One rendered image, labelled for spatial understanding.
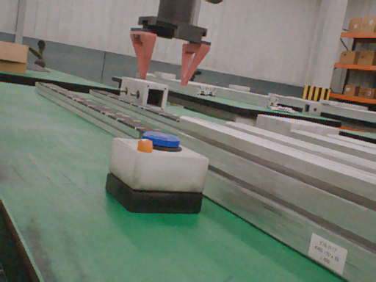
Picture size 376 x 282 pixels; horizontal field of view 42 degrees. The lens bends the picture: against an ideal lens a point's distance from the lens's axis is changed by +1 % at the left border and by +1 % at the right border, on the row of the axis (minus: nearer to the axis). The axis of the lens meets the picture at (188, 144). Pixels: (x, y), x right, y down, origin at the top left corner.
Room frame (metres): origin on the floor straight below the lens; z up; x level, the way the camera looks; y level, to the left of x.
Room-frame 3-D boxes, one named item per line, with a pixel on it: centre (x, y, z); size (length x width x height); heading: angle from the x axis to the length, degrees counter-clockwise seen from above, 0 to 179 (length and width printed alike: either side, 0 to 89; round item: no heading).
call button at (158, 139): (0.51, 0.03, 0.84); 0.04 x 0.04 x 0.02
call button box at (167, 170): (0.52, 0.02, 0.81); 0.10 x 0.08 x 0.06; 119
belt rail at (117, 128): (1.28, 0.30, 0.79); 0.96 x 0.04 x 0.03; 29
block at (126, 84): (1.80, 0.23, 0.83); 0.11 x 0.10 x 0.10; 120
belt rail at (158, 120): (1.37, 0.14, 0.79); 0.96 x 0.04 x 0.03; 29
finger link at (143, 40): (0.82, 0.08, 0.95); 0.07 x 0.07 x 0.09; 30
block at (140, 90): (1.69, 0.17, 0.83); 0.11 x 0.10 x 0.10; 123
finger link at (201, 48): (0.85, 0.04, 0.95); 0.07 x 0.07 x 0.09; 30
